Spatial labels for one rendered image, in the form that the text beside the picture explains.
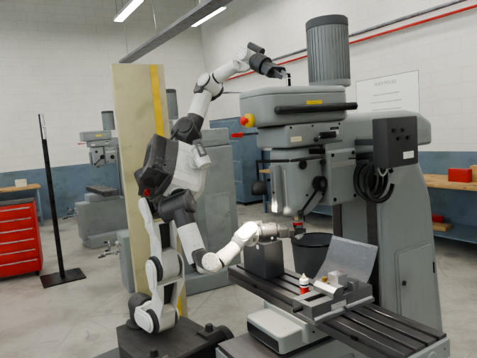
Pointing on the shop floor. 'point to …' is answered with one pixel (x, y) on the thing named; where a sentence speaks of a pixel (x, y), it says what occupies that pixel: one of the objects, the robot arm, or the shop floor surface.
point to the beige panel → (147, 92)
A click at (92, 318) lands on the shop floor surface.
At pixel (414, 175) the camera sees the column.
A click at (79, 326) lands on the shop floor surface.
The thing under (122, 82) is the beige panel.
